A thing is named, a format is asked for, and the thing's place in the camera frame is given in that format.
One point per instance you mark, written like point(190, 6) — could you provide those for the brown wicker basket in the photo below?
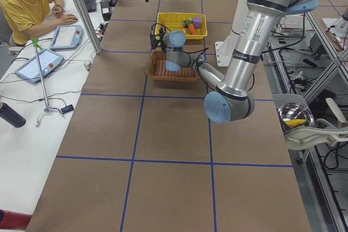
point(157, 70)

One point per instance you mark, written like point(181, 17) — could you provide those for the aluminium frame post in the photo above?
point(82, 10)

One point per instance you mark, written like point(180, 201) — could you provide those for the yellow wicker basket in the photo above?
point(173, 21)

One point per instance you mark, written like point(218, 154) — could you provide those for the metal stand with green clip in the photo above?
point(48, 110)

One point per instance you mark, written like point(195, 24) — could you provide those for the small black usb device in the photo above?
point(67, 108)

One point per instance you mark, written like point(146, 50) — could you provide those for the black water bottle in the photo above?
point(11, 116)

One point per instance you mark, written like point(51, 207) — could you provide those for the steel bowl with corn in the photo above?
point(293, 115)

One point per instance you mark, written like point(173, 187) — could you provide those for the man in yellow shirt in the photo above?
point(33, 18)

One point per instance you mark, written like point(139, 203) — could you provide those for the toy orange carrot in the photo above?
point(189, 24)

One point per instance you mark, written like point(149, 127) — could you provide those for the purple foam block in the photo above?
point(197, 22)

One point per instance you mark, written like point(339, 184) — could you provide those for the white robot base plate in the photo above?
point(223, 52)

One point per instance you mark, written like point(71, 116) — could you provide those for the red object at corner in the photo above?
point(14, 220)

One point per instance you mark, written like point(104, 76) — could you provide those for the lower teach pendant tablet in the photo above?
point(49, 61)

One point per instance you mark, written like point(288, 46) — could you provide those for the upper teach pendant tablet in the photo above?
point(67, 37)

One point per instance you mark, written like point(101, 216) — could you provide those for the teach pendant tablet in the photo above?
point(49, 61)
point(67, 37)

